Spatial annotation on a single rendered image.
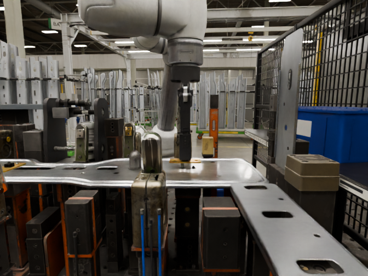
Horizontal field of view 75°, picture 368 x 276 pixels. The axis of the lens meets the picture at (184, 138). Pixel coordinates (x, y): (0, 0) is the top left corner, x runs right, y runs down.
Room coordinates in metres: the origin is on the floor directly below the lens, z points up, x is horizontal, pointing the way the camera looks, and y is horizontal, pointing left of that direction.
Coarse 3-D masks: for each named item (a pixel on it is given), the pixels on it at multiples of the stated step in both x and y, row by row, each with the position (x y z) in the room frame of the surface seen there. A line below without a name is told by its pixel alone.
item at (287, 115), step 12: (288, 36) 0.63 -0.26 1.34; (300, 36) 0.56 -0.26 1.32; (288, 48) 0.62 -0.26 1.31; (300, 48) 0.56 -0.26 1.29; (288, 60) 0.62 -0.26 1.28; (300, 60) 0.55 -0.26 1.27; (288, 72) 0.61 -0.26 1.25; (300, 72) 0.55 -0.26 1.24; (288, 96) 0.60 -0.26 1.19; (288, 108) 0.60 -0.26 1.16; (276, 120) 0.66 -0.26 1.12; (288, 120) 0.59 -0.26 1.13; (276, 132) 0.66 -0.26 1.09; (288, 132) 0.59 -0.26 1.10; (276, 144) 0.66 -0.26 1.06; (288, 144) 0.59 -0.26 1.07; (276, 156) 0.66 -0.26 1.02
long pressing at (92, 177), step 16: (0, 160) 0.70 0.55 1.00; (16, 160) 0.70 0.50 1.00; (32, 160) 0.69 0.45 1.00; (112, 160) 0.70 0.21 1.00; (128, 160) 0.70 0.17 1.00; (208, 160) 0.70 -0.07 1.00; (224, 160) 0.70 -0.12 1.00; (240, 160) 0.70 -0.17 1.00; (16, 176) 0.55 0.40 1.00; (32, 176) 0.55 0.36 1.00; (48, 176) 0.55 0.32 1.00; (64, 176) 0.55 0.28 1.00; (80, 176) 0.55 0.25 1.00; (96, 176) 0.55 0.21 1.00; (112, 176) 0.55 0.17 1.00; (128, 176) 0.55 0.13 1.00; (176, 176) 0.55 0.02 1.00; (192, 176) 0.55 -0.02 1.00; (208, 176) 0.55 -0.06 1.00; (224, 176) 0.55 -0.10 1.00; (240, 176) 0.55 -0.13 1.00; (256, 176) 0.55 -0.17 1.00
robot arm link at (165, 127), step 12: (168, 60) 1.18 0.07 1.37; (168, 72) 1.22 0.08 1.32; (168, 84) 1.24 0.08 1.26; (180, 84) 1.26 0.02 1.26; (168, 96) 1.26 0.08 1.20; (168, 108) 1.29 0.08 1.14; (168, 120) 1.32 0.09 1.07; (156, 132) 1.36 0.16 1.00; (168, 132) 1.35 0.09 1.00; (168, 144) 1.36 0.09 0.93; (168, 156) 1.40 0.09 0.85
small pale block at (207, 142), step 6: (204, 138) 0.73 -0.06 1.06; (210, 138) 0.73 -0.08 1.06; (204, 144) 0.73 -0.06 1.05; (210, 144) 0.73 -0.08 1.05; (204, 150) 0.73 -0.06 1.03; (210, 150) 0.73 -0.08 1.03; (204, 156) 0.73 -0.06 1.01; (210, 156) 0.73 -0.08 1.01; (204, 192) 0.73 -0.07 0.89; (210, 192) 0.73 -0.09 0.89
